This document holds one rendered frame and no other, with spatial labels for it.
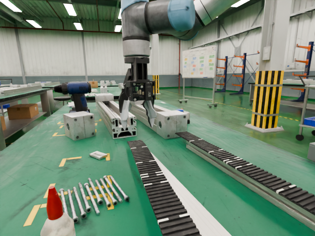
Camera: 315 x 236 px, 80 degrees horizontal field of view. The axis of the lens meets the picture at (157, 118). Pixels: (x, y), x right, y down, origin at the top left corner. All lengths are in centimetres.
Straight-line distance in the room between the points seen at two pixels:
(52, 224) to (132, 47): 41
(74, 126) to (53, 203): 55
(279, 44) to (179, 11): 360
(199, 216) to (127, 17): 47
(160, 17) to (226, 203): 43
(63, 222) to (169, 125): 54
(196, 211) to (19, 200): 35
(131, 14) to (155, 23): 7
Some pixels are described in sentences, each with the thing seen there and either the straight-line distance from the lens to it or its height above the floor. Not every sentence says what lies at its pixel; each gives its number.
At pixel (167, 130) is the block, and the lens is 74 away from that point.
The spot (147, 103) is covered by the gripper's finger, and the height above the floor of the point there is 94.
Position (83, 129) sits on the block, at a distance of 81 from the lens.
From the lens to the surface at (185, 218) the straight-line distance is 32.
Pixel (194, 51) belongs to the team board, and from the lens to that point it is 695.
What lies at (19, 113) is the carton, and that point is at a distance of 462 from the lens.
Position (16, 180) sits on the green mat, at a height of 78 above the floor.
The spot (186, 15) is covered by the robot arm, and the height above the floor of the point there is 116.
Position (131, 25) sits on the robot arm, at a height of 115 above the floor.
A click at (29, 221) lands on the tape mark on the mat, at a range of 43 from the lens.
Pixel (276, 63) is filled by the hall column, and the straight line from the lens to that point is 401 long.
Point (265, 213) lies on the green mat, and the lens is 43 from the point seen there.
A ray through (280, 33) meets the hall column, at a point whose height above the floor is 171.
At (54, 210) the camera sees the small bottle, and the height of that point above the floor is 87.
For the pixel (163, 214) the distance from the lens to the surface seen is 32.
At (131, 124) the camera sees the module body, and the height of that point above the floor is 83.
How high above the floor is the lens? 102
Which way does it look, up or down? 13 degrees down
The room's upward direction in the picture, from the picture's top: 1 degrees counter-clockwise
